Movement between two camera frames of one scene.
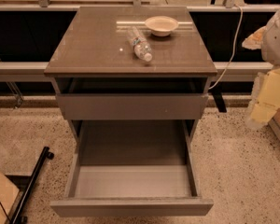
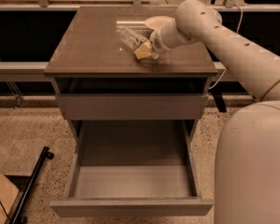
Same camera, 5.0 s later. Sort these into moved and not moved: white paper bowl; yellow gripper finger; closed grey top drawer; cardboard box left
Moved: yellow gripper finger
Not moved: cardboard box left; white paper bowl; closed grey top drawer
